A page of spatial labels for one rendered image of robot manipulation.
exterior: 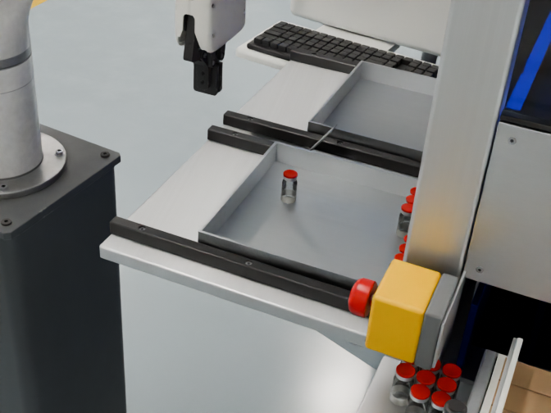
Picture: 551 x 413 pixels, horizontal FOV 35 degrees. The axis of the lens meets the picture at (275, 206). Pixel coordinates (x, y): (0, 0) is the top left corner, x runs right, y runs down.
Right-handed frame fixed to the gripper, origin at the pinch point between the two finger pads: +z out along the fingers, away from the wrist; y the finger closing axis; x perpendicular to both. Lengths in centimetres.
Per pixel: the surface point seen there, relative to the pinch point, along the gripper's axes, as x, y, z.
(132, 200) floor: 80, 109, 110
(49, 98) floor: 142, 152, 110
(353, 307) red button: -27.3, -20.0, 10.9
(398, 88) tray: -12, 53, 22
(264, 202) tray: -5.2, 8.3, 22.2
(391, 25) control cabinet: 0, 89, 26
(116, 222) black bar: 9.2, -7.7, 20.4
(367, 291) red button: -28.2, -19.0, 9.2
